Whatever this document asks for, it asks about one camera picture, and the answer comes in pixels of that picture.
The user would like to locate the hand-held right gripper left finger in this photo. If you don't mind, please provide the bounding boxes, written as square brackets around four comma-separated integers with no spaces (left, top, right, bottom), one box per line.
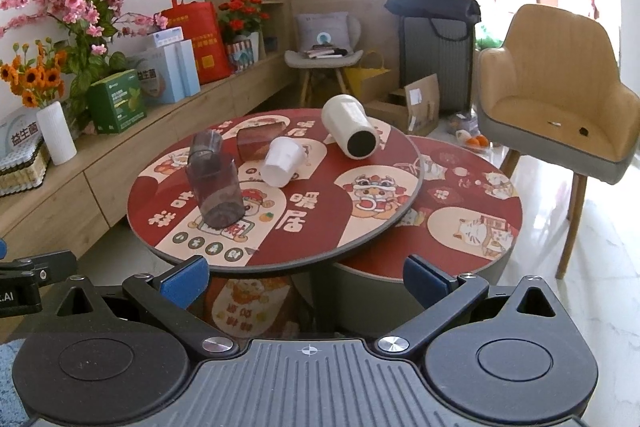
[55,255,240,362]

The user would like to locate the grey shell chair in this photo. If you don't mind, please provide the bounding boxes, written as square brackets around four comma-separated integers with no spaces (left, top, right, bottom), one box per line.
[285,14,365,106]

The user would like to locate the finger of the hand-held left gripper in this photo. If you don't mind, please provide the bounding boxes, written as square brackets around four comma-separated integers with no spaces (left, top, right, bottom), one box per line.
[0,251,79,286]

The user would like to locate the white ribbed vase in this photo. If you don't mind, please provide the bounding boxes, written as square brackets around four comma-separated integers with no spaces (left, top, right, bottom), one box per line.
[36,101,78,166]

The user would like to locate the grey cushion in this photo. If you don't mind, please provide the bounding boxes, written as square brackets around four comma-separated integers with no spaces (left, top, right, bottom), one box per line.
[295,12,350,52]

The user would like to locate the red tote bag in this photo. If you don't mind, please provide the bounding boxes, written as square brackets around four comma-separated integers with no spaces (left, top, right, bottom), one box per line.
[159,0,234,84]

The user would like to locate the woven gift basket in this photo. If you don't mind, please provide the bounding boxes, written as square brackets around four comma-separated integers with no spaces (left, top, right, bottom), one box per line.
[0,109,52,198]

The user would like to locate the printed flower pot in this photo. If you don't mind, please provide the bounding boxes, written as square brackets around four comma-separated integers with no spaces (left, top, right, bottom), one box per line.
[225,32,261,74]

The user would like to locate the large white cylindrical cup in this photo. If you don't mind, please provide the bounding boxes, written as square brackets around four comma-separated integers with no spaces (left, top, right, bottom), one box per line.
[321,95,378,160]

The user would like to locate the green product box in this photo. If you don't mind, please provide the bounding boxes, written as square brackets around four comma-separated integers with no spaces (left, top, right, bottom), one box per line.
[87,69,148,134]

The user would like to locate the red flower plant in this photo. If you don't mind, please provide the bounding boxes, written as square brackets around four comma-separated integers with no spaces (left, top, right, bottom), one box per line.
[217,0,271,46]

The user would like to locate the purple transparent cup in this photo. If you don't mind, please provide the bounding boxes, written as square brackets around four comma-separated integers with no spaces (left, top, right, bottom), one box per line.
[186,130,246,229]

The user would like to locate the long wooden cabinet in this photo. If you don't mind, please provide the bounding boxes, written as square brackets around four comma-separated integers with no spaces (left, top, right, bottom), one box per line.
[0,51,297,260]

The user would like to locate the tall round red printed table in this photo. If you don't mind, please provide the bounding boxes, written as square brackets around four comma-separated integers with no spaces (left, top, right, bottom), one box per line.
[126,108,425,338]

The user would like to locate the small items on chair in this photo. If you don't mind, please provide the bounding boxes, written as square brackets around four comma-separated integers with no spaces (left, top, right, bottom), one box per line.
[302,44,349,60]

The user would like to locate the small white cup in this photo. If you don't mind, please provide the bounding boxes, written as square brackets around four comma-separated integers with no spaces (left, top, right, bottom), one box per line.
[261,137,306,188]

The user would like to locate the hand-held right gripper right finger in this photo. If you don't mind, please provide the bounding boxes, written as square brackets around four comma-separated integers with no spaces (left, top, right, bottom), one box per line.
[375,254,573,361]

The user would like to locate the brown transparent cup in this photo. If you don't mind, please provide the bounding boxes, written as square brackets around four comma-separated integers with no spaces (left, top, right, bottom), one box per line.
[236,123,281,162]

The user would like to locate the open cardboard box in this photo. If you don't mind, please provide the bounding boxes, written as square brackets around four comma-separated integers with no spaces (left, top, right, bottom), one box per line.
[365,73,441,134]

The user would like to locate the small white flat box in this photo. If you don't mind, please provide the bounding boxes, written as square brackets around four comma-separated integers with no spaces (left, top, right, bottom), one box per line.
[147,30,187,50]

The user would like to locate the white and blue box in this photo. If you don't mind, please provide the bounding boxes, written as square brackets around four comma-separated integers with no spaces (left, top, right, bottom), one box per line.
[127,39,201,104]

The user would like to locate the yellow paper bag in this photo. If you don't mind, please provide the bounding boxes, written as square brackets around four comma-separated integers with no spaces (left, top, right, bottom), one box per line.
[344,51,392,106]

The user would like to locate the low round red printed table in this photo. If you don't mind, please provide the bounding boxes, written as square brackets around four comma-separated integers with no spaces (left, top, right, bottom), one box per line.
[320,135,524,333]

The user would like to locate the blue cloth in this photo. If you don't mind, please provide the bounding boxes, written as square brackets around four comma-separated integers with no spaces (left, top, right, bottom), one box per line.
[0,338,25,427]

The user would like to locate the orange artificial sunflowers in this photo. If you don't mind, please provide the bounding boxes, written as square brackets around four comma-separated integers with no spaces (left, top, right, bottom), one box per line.
[0,38,69,110]

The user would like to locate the grey bag black handles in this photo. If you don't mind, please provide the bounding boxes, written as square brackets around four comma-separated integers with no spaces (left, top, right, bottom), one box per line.
[399,14,475,116]

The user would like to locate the beige armchair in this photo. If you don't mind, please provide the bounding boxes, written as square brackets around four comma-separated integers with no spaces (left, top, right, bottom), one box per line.
[475,3,640,281]

